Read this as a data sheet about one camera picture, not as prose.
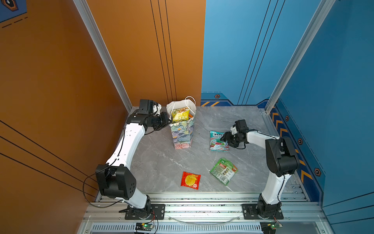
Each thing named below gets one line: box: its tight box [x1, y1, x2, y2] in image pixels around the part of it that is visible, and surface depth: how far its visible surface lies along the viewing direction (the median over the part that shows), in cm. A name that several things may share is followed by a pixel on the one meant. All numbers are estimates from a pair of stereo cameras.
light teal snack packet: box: [209, 130, 230, 152], surface depth 98 cm
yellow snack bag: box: [171, 107, 190, 124], surface depth 90 cm
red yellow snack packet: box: [180, 171, 202, 190], surface depth 84 cm
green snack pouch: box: [209, 157, 239, 187], surface depth 88 cm
